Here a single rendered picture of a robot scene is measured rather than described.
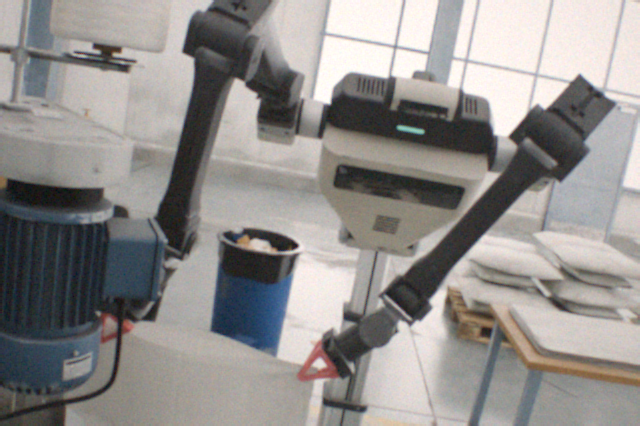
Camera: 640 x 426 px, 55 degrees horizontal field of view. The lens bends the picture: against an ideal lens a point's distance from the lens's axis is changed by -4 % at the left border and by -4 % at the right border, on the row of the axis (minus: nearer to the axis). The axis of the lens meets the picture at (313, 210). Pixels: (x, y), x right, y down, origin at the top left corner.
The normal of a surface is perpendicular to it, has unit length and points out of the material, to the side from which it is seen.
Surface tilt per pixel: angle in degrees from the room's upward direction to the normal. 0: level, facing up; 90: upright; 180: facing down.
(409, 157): 40
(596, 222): 90
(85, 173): 91
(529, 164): 100
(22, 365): 91
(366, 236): 130
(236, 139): 90
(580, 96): 62
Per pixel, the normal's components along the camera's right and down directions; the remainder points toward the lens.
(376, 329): -0.18, -0.07
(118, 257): 0.36, 0.25
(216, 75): -0.32, 0.46
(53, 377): 0.55, 0.30
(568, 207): -0.04, 0.19
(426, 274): -0.47, 0.26
